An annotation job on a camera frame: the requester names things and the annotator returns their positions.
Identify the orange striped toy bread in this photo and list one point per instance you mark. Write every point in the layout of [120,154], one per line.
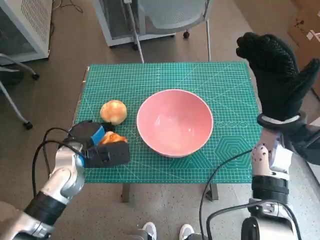
[112,138]

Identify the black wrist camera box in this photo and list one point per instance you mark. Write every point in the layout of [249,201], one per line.
[110,155]
[305,147]

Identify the round toy bread bun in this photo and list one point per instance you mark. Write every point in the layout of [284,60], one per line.
[113,111]

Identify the grey chair with casters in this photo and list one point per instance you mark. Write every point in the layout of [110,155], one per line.
[20,64]

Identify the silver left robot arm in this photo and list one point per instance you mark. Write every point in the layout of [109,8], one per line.
[62,170]

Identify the brown cardboard box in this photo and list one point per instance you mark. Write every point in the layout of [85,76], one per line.
[307,20]

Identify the grey table leg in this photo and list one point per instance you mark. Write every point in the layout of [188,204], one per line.
[125,192]
[213,192]

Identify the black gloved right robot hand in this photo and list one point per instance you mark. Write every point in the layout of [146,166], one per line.
[277,85]

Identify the green cutting mat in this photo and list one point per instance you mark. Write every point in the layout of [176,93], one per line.
[175,75]

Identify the large white perforated cabinet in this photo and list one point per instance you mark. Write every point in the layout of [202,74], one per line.
[30,20]

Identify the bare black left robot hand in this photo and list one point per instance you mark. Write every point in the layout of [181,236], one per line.
[85,131]

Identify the pink bowl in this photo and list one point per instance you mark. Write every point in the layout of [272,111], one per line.
[175,122]

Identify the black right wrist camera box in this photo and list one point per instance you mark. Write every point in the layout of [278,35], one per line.
[305,147]

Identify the grey mesh seat chair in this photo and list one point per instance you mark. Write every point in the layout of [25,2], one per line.
[175,12]

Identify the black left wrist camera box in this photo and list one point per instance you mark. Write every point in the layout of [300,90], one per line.
[110,155]

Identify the white shoe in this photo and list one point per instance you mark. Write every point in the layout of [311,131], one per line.
[150,231]
[186,231]

